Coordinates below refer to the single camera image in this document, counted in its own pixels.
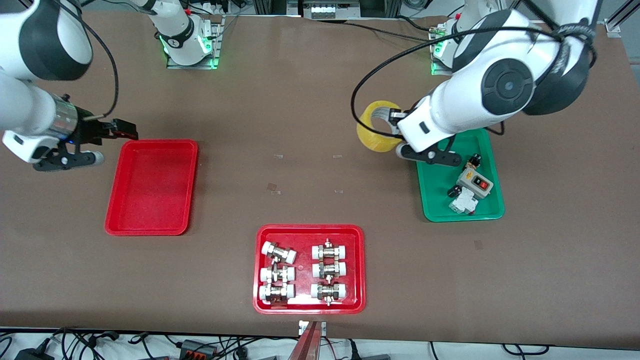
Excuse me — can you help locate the yellow tape roll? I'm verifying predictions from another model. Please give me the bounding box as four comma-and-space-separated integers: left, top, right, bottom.
356, 100, 404, 154

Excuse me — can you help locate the red plastic tray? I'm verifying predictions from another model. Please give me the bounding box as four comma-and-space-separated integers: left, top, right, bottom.
252, 224, 366, 315
104, 139, 199, 237

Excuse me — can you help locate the green plastic tray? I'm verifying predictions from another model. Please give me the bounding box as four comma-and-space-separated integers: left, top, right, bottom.
416, 127, 506, 223

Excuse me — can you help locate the white circuit breaker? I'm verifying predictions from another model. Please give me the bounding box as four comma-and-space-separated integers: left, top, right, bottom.
449, 191, 479, 216

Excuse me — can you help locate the white capped metal pipe fitting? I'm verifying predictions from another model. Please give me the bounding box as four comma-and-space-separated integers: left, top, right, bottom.
261, 241, 298, 265
311, 239, 348, 261
310, 281, 348, 306
312, 261, 348, 280
259, 265, 296, 283
258, 283, 296, 305

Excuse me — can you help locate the black connector box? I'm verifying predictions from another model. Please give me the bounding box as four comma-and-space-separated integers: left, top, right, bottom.
179, 339, 217, 359

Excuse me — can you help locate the black power adapter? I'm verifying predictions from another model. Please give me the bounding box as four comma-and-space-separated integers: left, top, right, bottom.
14, 346, 56, 360

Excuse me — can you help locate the reddish aluminium bar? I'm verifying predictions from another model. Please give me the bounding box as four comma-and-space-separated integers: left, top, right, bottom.
287, 321, 322, 360

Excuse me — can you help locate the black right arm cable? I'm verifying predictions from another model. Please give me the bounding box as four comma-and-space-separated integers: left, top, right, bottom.
60, 0, 120, 122

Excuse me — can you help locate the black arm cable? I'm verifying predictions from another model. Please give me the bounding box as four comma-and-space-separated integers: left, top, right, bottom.
351, 25, 598, 141
60, 0, 120, 122

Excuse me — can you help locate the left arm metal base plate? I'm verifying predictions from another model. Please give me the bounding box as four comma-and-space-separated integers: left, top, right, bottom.
430, 24, 458, 77

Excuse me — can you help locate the long black table cable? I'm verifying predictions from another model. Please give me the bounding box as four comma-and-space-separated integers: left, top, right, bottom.
345, 21, 440, 43

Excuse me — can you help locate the grey switch box red button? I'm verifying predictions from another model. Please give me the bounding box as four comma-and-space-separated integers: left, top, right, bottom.
457, 167, 495, 200

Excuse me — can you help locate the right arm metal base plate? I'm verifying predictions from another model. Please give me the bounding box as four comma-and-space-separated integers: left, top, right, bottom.
166, 15, 222, 70

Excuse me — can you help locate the white terminal block on rail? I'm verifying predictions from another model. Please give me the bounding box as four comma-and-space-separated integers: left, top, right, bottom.
301, 0, 362, 21

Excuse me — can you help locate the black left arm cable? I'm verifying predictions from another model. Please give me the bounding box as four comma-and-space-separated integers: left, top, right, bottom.
351, 25, 598, 141

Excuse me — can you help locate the silver table frame profile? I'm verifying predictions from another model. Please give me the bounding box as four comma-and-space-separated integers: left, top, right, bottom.
604, 0, 640, 38

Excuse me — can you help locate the silver metal bracket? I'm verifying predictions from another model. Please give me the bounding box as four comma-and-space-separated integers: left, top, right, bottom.
298, 320, 327, 337

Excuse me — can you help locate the black looped floor cable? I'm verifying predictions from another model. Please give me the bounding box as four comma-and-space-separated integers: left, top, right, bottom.
501, 343, 550, 357

